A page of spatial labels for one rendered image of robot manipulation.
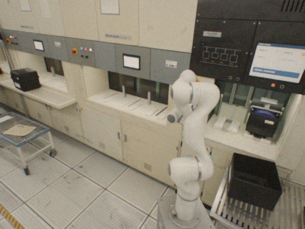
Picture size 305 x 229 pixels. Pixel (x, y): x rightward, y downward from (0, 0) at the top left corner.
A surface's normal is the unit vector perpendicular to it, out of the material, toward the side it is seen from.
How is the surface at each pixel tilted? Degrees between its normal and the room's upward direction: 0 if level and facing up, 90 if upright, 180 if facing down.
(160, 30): 90
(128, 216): 0
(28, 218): 0
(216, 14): 90
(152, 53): 90
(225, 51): 90
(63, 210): 0
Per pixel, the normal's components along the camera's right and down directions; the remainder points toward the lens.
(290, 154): -0.52, 0.40
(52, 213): 0.03, -0.88
